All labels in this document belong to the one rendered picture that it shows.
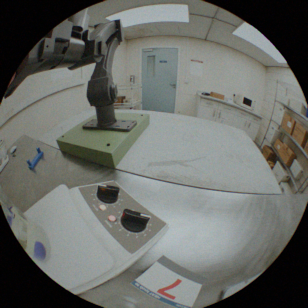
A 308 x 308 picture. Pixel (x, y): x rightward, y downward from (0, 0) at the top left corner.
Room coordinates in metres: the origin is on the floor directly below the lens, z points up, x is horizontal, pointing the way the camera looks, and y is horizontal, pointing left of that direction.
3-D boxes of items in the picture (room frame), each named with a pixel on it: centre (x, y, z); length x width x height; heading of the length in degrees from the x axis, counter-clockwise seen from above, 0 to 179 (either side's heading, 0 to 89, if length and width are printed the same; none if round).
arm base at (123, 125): (0.33, 0.16, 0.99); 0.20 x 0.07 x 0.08; 77
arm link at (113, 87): (0.32, 0.16, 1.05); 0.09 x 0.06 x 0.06; 96
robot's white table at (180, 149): (0.43, 0.08, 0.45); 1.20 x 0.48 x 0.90; 75
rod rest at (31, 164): (0.17, 0.47, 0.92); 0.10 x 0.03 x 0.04; 7
